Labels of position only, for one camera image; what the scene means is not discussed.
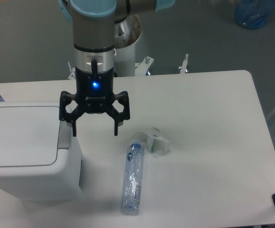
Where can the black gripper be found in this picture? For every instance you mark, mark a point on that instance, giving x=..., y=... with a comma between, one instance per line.
x=94, y=94

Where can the white trash can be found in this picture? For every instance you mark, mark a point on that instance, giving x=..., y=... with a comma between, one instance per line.
x=40, y=159

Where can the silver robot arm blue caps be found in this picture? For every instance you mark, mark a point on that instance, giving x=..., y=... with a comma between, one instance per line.
x=118, y=9

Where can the crumpled white paper wrapper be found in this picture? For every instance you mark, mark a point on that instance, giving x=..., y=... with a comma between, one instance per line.
x=154, y=140

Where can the clear crushed plastic bottle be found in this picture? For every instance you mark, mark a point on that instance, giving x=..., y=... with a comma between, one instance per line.
x=132, y=179

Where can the blue plastic bag on floor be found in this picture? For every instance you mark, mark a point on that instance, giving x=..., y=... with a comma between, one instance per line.
x=253, y=14

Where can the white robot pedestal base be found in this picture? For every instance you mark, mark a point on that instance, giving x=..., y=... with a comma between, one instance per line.
x=127, y=57

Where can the white levelling foot bracket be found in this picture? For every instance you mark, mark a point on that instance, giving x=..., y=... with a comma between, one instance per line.
x=184, y=69

